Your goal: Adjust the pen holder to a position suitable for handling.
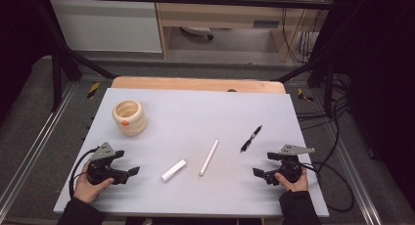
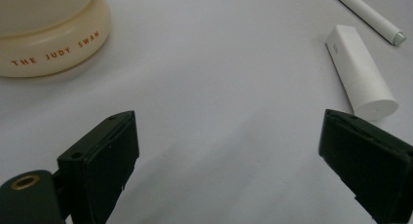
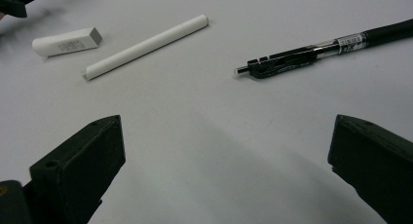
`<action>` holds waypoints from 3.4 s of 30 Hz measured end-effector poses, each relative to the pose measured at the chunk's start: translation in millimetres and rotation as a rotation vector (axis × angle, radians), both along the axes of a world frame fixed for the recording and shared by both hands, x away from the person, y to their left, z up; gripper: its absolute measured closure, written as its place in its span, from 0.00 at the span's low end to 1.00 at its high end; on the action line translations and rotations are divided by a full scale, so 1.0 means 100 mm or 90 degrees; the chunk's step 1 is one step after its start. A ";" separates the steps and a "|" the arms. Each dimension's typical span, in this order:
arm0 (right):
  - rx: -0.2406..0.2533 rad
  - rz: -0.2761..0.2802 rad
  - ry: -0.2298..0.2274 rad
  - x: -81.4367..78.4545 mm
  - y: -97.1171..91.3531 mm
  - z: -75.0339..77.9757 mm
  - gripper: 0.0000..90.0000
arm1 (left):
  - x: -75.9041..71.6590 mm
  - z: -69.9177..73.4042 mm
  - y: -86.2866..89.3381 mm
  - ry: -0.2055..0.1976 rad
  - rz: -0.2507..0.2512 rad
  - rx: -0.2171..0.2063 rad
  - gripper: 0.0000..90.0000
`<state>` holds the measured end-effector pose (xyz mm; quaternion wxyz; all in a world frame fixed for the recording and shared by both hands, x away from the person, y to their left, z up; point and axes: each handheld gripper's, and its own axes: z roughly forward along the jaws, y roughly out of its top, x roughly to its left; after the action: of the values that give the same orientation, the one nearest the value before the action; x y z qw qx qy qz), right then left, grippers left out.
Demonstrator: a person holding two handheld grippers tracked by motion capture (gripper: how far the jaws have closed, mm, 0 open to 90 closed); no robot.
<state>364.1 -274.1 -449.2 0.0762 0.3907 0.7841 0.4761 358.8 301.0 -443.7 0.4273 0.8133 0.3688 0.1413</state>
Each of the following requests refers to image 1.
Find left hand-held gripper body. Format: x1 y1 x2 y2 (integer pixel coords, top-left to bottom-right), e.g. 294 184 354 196
86 141 130 186

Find white chair base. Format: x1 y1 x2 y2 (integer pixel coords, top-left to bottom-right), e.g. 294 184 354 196
179 26 215 41

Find hanging desk cables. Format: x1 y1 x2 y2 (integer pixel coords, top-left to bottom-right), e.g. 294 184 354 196
281 6 327 65

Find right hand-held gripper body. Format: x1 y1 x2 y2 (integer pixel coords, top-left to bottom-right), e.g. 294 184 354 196
263 144 316 186

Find white plastic tube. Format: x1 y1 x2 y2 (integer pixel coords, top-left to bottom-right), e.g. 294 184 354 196
161 158 188 183

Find white cabinet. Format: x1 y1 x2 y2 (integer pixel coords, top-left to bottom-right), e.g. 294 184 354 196
49 0 163 54

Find right hand-held gripper cable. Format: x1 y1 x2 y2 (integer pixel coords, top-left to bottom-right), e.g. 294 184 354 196
301 160 356 213

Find black curtain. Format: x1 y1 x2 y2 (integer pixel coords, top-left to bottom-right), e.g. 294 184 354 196
336 0 415 200
0 0 50 116

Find long white pen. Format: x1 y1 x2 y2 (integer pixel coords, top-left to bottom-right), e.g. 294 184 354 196
199 139 220 177

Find person's right hand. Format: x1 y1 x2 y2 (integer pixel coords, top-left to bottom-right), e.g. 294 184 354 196
273 167 309 193

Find yellow black tape marker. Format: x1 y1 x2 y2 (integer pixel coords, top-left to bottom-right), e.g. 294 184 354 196
86 81 101 101
297 87 315 103

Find person's left hand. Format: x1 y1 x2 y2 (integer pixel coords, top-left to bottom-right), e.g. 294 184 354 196
72 159 115 204

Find wooden table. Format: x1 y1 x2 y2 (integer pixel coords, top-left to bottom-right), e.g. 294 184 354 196
111 75 287 95

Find black floor cables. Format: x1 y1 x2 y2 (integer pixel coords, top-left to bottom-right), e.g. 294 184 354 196
295 72 353 174

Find left hand-held gripper cable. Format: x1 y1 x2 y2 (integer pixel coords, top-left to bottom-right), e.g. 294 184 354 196
68 147 100 200

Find aluminium floor rail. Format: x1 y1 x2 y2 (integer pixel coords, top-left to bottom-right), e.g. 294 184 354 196
321 120 385 225
0 82 77 213

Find black pen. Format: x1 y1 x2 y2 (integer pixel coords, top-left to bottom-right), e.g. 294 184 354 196
239 124 263 154

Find black metal stand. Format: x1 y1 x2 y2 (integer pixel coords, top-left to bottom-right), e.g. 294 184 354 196
275 0 373 118
33 0 117 113

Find hand-held gripper cable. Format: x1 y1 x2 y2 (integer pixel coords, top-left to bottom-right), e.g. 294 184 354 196
68 147 100 200
301 160 356 213

